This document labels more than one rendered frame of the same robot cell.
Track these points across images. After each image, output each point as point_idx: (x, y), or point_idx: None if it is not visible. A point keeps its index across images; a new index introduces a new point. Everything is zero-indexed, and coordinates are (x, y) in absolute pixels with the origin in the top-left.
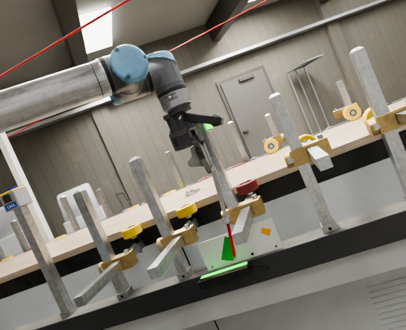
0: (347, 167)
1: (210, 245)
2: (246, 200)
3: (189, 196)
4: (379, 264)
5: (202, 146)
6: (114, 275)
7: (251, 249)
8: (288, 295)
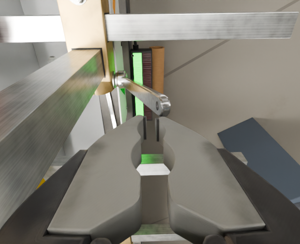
0: None
1: (122, 112)
2: (69, 26)
3: None
4: None
5: (213, 205)
6: (156, 225)
7: (120, 43)
8: None
